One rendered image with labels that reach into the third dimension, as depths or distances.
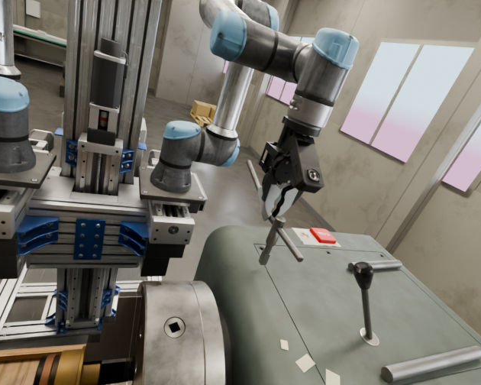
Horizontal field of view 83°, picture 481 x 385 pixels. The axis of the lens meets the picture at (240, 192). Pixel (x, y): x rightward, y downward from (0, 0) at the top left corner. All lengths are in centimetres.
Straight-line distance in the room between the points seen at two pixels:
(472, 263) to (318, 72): 271
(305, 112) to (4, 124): 79
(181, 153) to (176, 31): 821
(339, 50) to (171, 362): 54
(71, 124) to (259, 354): 94
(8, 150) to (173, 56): 826
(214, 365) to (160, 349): 9
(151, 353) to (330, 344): 30
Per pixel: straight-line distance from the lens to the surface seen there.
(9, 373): 88
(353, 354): 58
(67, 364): 59
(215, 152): 98
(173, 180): 99
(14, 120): 98
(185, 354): 49
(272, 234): 56
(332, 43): 51
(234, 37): 54
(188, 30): 914
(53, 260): 118
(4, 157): 101
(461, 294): 313
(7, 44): 110
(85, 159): 107
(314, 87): 51
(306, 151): 51
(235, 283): 59
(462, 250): 309
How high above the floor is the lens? 163
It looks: 24 degrees down
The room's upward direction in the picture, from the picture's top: 19 degrees clockwise
